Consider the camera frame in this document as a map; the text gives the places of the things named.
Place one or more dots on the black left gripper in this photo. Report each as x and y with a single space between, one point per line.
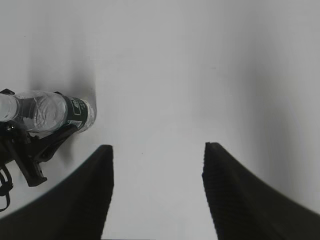
29 151

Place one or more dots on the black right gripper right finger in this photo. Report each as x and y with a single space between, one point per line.
243 207

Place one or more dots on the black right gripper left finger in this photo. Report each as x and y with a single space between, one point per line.
75 209

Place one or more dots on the clear cestbon water bottle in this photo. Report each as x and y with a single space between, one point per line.
50 112

